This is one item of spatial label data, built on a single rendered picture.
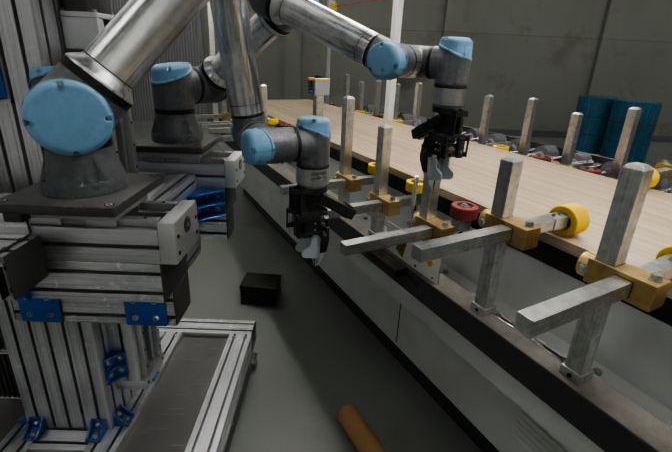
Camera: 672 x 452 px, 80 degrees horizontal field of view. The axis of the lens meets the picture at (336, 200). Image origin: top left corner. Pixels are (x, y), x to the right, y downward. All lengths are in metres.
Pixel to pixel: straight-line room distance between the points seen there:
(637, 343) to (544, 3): 7.81
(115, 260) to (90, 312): 0.19
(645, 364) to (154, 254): 1.09
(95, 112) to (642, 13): 9.28
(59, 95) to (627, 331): 1.22
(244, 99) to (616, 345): 1.04
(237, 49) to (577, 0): 8.28
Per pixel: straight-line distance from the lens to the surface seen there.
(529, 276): 1.29
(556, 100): 8.90
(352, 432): 1.64
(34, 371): 1.49
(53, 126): 0.73
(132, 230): 0.87
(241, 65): 0.92
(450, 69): 0.98
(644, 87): 9.74
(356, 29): 0.94
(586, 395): 1.01
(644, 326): 1.16
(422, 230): 1.16
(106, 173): 0.89
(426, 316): 1.34
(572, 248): 1.15
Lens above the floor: 1.31
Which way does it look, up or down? 20 degrees down
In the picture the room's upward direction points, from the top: 3 degrees clockwise
